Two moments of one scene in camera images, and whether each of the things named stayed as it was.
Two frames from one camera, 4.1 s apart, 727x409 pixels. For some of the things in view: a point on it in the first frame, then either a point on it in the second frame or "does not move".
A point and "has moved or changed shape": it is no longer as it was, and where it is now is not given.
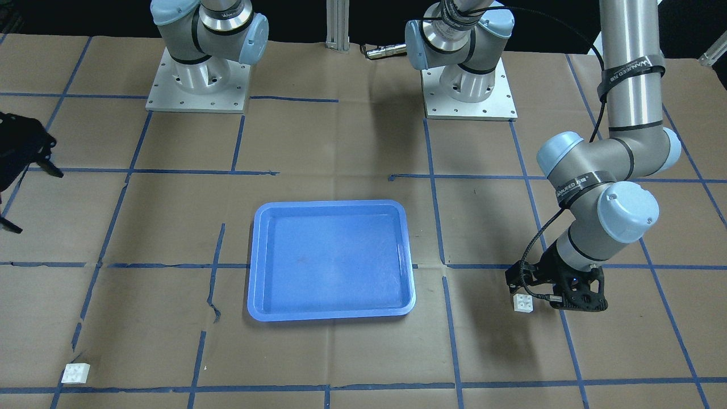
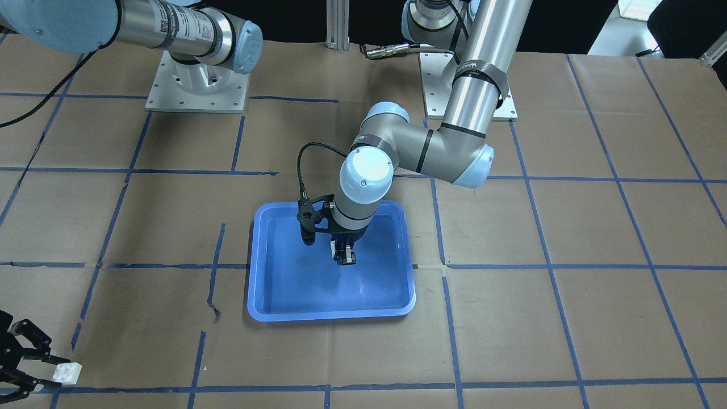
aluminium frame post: (337, 25) does not move
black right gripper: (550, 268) → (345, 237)
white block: (76, 373) has moved or changed shape
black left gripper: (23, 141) → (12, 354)
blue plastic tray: (325, 259) does not move
